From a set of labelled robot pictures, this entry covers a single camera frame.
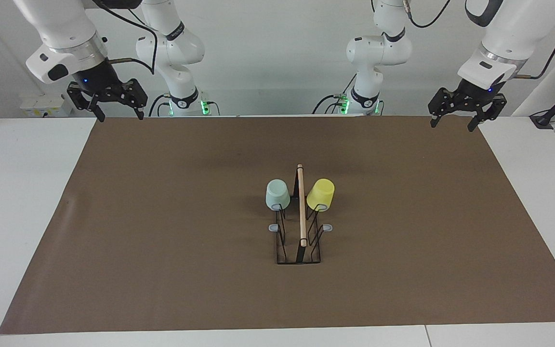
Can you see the brown table mat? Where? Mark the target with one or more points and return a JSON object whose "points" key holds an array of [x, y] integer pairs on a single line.
{"points": [[200, 279]]}

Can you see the pale green plastic cup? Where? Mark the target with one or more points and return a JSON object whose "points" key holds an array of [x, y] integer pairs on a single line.
{"points": [[277, 193]]}

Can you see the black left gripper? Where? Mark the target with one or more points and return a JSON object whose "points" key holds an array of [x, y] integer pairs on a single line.
{"points": [[475, 95]]}

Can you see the yellow plastic cup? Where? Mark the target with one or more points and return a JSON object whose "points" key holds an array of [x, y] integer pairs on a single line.
{"points": [[321, 195]]}

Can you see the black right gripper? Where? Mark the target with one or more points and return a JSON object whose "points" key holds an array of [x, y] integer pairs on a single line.
{"points": [[99, 84]]}

